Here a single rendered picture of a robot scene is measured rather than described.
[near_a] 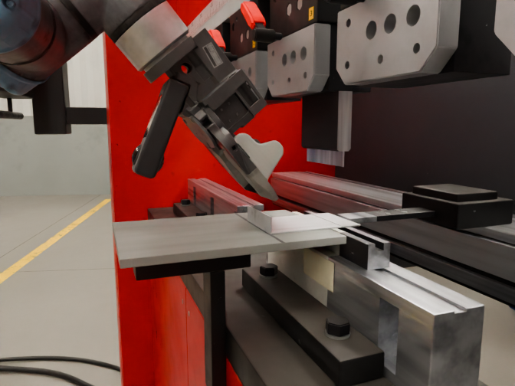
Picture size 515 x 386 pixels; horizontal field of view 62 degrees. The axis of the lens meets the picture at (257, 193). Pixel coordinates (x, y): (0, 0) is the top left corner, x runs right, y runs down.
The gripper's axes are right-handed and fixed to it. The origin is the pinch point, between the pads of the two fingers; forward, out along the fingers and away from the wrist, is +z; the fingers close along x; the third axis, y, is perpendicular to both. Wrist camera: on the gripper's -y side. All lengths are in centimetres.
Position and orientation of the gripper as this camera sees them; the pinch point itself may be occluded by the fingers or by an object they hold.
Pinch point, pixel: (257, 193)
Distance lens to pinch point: 55.9
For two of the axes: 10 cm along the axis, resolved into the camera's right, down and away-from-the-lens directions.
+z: 6.0, 7.2, 3.4
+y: 7.2, -6.7, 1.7
